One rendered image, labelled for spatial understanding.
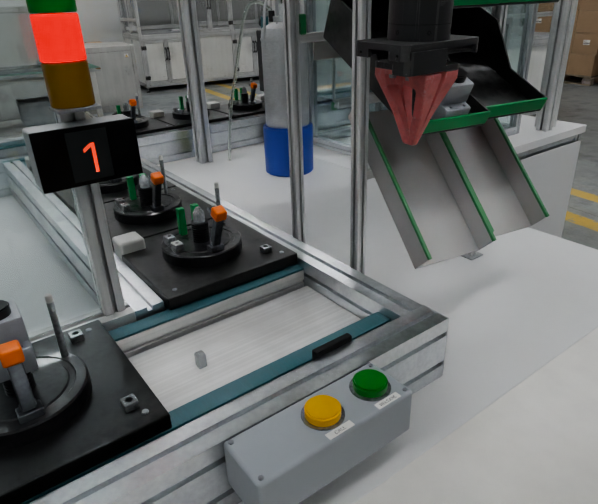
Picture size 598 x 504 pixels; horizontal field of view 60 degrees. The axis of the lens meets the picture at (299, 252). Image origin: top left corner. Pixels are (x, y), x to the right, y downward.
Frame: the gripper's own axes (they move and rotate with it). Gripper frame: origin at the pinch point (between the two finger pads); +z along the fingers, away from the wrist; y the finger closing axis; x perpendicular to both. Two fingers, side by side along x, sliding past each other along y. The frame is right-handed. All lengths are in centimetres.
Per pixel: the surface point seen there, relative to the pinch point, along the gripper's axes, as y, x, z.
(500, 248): -55, -20, 39
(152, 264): 14, -42, 28
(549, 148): -157, -66, 46
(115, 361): 28.2, -19.8, 27.2
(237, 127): -59, -136, 35
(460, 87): -21.7, -10.7, -0.7
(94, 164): 23.5, -28.8, 5.2
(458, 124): -22.7, -11.0, 4.6
